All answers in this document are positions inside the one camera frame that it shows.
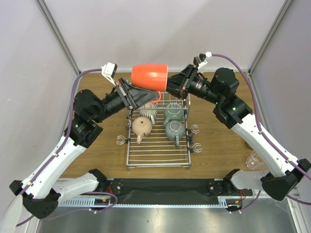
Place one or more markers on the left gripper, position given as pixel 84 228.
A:
pixel 137 96

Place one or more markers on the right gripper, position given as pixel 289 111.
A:
pixel 185 81

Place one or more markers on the white ribbed mug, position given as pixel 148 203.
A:
pixel 149 111

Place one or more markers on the orange mug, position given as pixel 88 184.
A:
pixel 152 77

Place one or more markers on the teal ceramic mug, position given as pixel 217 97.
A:
pixel 173 111

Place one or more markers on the beige ceramic mug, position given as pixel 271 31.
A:
pixel 142 128

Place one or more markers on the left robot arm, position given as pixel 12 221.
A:
pixel 40 193

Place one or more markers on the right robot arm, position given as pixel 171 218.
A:
pixel 284 172

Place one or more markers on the steel tumbler cup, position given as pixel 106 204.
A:
pixel 248 146

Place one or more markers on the black base mat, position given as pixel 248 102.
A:
pixel 166 188

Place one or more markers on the clear glass cup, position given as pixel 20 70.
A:
pixel 254 161

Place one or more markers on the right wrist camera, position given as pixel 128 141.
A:
pixel 201 60

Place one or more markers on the metal wire dish rack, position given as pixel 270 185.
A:
pixel 156 150

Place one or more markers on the white cable duct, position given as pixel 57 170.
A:
pixel 188 202

